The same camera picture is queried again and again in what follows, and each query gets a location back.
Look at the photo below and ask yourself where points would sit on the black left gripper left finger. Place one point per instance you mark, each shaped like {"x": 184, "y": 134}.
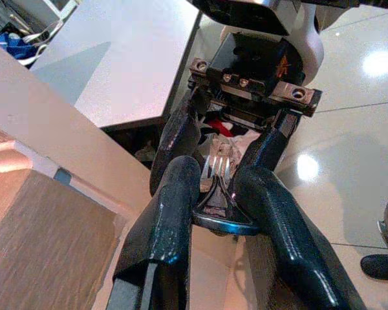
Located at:
{"x": 168, "y": 226}

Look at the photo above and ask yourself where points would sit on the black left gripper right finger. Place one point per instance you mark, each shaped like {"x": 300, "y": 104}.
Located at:
{"x": 278, "y": 219}

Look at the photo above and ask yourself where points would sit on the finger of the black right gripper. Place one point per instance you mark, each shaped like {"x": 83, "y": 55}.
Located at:
{"x": 176, "y": 139}

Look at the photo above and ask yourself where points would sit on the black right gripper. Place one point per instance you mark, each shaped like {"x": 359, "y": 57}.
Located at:
{"x": 252, "y": 64}

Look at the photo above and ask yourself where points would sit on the silver fork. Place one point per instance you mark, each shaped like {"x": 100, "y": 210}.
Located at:
{"x": 218, "y": 168}

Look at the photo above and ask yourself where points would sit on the dark shiny spoon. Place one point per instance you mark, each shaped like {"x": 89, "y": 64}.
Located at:
{"x": 226, "y": 226}

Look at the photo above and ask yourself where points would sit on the black robot foot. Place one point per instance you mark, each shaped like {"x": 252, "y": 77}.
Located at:
{"x": 381, "y": 268}

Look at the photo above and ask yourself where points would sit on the wooden cabinet with light top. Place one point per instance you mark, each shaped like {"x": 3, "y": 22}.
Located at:
{"x": 35, "y": 242}

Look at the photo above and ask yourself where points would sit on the blue cloth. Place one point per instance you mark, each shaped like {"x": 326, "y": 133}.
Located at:
{"x": 9, "y": 42}

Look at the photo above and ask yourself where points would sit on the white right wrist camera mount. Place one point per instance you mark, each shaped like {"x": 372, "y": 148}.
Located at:
{"x": 310, "y": 42}

